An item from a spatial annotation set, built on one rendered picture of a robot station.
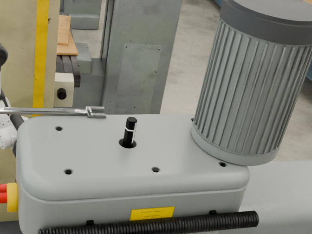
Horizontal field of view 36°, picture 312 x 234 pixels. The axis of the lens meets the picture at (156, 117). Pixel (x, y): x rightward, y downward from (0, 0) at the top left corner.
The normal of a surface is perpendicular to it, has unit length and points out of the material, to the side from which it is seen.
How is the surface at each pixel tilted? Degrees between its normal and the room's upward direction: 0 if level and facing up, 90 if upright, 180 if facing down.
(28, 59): 90
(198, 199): 90
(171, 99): 0
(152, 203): 90
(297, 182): 0
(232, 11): 90
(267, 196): 0
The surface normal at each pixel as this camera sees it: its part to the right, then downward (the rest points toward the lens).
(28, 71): 0.29, 0.53
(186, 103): 0.17, -0.85
